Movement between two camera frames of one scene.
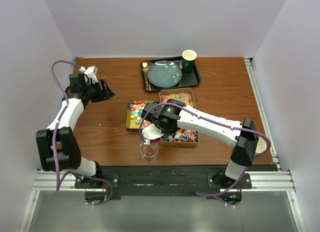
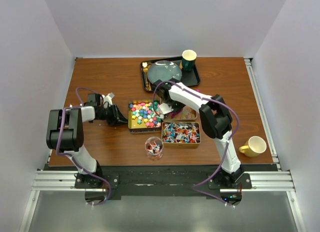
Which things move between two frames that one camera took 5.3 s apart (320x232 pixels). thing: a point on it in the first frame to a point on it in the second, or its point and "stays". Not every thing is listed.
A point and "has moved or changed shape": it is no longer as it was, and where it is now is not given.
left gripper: [104, 93] to [117, 116]
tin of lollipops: [183, 137] stays
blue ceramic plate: [164, 74] stays
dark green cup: [188, 59] stays
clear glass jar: [148, 152] has moved or changed shape
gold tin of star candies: [134, 109] stays
